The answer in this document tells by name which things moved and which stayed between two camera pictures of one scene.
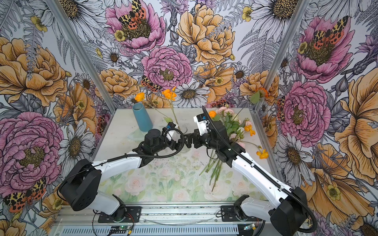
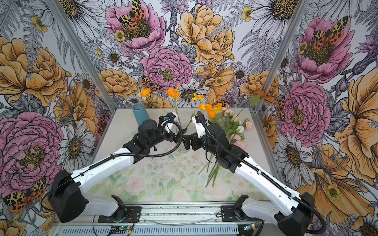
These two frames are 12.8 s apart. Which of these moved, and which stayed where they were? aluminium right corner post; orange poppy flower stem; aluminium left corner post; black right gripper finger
Moved: orange poppy flower stem
Stayed: aluminium left corner post; black right gripper finger; aluminium right corner post
